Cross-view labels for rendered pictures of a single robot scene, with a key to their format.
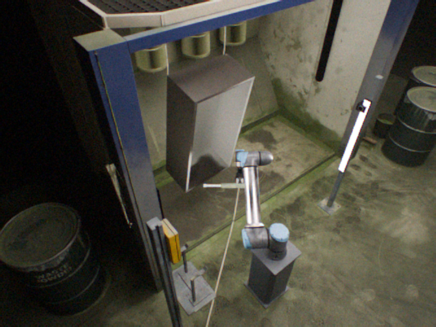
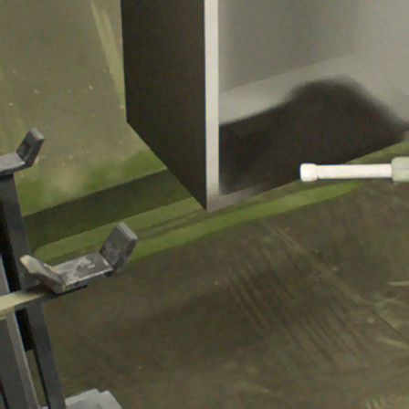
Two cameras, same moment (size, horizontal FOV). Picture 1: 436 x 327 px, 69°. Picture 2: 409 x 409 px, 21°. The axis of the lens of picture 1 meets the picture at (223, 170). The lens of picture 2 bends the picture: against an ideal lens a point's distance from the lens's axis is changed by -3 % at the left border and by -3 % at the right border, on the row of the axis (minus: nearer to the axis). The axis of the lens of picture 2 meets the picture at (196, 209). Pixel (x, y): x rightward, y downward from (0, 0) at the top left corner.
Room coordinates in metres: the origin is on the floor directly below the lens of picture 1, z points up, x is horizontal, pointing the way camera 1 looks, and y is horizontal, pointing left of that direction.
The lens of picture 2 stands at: (0.34, -0.15, 1.49)
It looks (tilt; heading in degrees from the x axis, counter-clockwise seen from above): 29 degrees down; 17
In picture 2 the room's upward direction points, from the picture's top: 7 degrees counter-clockwise
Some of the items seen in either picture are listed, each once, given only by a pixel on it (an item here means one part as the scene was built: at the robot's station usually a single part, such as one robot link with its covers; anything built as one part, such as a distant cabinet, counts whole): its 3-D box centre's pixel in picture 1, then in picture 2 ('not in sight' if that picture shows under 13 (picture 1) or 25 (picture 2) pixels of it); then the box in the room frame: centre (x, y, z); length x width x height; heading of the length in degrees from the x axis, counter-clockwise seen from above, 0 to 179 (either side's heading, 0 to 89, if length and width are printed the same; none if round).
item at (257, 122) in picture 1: (207, 146); (360, 126); (3.25, 0.22, 0.11); 2.70 x 0.02 x 0.13; 130
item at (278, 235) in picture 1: (276, 237); not in sight; (1.37, -0.41, 0.83); 0.17 x 0.15 x 0.18; 95
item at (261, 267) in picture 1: (270, 269); not in sight; (1.37, -0.42, 0.32); 0.31 x 0.31 x 0.64; 40
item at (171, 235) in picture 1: (169, 242); not in sight; (0.92, 0.28, 1.42); 0.12 x 0.06 x 0.26; 40
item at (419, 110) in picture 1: (416, 128); not in sight; (3.30, -2.45, 0.44); 0.59 x 0.58 x 0.89; 144
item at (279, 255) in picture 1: (276, 246); not in sight; (1.37, -0.42, 0.69); 0.19 x 0.19 x 0.10
